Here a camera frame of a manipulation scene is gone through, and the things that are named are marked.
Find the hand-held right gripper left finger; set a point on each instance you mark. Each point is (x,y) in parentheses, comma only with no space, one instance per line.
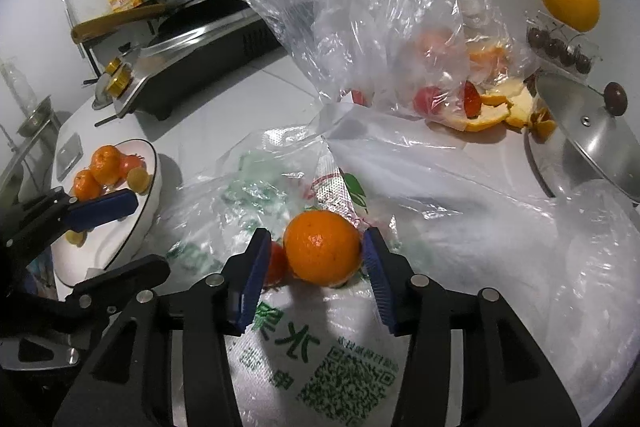
(255,277)

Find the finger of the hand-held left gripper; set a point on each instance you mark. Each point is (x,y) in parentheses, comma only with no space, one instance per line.
(135,274)
(102,209)

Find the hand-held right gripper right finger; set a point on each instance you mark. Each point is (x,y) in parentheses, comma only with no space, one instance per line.
(377,282)

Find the mandarin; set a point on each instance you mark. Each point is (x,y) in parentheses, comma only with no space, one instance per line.
(106,164)
(86,184)
(322,248)

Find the white plate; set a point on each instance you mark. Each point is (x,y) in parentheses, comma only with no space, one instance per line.
(117,237)

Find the red cherry tomato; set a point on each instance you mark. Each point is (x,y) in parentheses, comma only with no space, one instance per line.
(359,97)
(471,99)
(276,263)
(430,99)
(132,163)

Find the green printed plastic bag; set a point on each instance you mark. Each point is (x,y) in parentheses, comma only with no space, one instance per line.
(310,357)

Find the grey smartphone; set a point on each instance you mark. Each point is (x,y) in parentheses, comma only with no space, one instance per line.
(68,154)

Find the black chopstick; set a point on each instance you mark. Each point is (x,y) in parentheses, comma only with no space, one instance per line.
(110,119)

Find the steel sink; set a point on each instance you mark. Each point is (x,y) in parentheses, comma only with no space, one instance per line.
(25,152)

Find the steel bowl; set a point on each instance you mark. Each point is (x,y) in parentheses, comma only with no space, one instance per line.
(35,122)

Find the steel wok lid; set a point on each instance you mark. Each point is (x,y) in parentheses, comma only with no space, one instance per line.
(101,92)

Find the clear plastic bottle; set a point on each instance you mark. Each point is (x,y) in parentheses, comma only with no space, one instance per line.
(20,84)

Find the black metal rack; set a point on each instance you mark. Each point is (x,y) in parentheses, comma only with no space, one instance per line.
(91,59)

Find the steel induction cooker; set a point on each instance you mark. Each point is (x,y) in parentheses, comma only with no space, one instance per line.
(200,67)

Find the orange peel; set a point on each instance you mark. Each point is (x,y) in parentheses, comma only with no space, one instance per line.
(500,104)

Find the peeled orange pieces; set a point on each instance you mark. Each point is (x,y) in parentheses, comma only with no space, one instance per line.
(487,57)

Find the clear box of dark cherries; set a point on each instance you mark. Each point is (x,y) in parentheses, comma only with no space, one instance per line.
(552,47)

